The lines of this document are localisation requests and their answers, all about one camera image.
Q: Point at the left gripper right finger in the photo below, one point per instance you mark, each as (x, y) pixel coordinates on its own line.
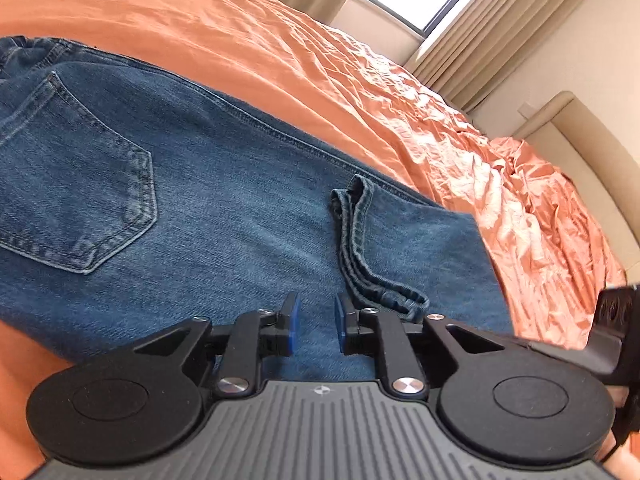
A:
(494, 394)

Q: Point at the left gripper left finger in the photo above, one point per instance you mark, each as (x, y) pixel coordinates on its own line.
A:
(141, 400)

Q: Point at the blue denim jeans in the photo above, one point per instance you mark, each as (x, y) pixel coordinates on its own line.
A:
(132, 198)

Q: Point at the person's right hand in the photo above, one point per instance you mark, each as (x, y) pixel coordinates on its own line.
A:
(618, 459)

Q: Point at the beige upholstered headboard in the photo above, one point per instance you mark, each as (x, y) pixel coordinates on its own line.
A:
(567, 133)

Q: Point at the beige curtain right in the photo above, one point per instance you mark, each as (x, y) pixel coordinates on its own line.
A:
(483, 46)

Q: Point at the orange bed sheet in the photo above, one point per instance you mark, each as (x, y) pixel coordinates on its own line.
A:
(549, 251)

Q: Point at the white wall socket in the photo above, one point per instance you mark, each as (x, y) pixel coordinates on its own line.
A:
(527, 110)

